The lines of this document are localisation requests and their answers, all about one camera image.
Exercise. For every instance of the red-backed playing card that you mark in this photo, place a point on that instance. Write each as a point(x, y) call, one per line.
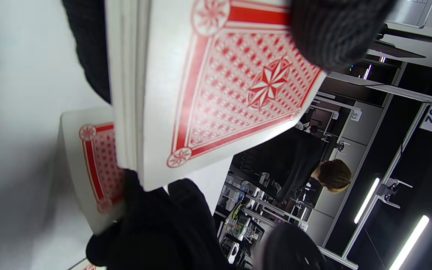
point(99, 161)
point(88, 267)

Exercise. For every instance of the person's right hand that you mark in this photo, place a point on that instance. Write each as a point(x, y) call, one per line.
point(163, 232)

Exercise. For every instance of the ceiling light strip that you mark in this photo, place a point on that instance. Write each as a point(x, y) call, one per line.
point(366, 200)
point(409, 243)

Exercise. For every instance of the person's left hand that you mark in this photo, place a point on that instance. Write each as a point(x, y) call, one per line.
point(336, 33)

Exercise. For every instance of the deck of red playing cards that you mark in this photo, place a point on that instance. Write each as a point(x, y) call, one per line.
point(163, 93)

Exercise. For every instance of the black mesh office chair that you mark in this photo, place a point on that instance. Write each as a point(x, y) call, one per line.
point(246, 165)

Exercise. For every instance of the aluminium frame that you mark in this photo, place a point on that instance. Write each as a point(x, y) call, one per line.
point(388, 90)

